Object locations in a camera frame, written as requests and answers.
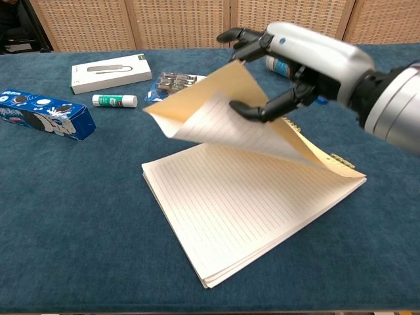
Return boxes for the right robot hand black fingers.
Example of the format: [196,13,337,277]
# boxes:
[216,22,375,124]

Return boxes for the beige paper folder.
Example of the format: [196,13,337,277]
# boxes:
[141,59,368,289]

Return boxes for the small jar blue label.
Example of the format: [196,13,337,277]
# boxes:
[264,54,301,79]

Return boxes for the wooden woven folding screen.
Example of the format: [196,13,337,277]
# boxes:
[29,0,420,53]

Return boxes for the battery blister pack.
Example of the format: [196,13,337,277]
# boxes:
[144,72,207,103]

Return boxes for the white usb hub box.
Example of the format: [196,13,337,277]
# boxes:
[70,53,154,95]

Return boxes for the white green glue stick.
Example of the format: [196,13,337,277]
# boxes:
[92,94,138,108]

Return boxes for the black tripod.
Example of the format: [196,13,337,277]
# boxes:
[20,0,54,53]

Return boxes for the blue cookie box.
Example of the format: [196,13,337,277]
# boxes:
[0,88,96,142]

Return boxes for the blue table cloth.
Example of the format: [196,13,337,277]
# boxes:
[0,44,420,313]

